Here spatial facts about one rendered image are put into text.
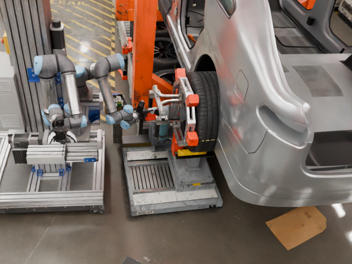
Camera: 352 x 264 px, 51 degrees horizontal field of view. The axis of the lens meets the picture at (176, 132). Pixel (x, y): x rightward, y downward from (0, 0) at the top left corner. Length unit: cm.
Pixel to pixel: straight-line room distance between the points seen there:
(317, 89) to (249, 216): 127
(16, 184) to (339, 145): 264
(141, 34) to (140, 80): 44
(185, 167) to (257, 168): 126
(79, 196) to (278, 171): 168
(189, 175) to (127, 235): 77
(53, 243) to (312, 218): 228
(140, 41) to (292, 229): 210
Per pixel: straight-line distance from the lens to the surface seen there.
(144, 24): 305
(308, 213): 370
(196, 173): 338
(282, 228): 350
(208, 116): 271
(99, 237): 319
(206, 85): 278
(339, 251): 360
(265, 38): 229
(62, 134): 222
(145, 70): 326
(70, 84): 243
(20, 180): 339
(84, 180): 330
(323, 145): 307
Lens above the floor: 268
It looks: 41 degrees down
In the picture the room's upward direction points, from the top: 8 degrees clockwise
